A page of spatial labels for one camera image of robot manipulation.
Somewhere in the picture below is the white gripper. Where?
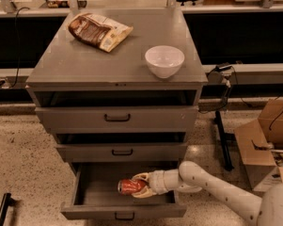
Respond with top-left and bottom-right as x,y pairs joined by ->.
132,170 -> 166,199

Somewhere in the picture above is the red coke can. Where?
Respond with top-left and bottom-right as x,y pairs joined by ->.
118,179 -> 148,195

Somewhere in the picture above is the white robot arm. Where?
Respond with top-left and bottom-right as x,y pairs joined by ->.
134,161 -> 283,226

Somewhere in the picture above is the grey middle drawer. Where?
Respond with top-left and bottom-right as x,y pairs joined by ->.
55,143 -> 187,163

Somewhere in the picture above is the grey drawer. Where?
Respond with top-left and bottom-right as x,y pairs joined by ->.
55,143 -> 187,163
61,162 -> 186,220
36,106 -> 197,134

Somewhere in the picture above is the grey bottom drawer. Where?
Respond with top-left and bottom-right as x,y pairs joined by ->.
61,162 -> 186,220

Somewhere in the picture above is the grey top drawer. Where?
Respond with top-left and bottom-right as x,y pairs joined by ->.
36,106 -> 197,134

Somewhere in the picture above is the grey drawer cabinet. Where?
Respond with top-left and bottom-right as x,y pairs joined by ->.
24,7 -> 209,174

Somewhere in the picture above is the white bowl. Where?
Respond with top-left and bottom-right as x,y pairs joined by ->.
145,45 -> 185,79

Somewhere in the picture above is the brown cardboard box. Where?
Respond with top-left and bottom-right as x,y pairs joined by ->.
234,99 -> 283,192

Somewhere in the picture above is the brown chip bag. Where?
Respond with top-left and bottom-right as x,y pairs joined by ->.
68,13 -> 134,53

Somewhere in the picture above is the black stand with cables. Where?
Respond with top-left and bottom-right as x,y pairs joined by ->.
201,60 -> 243,171

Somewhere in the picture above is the black floor handle bar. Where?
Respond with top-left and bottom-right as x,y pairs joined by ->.
0,193 -> 15,226

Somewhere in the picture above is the black hanging cable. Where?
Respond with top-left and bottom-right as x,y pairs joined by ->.
8,6 -> 31,89

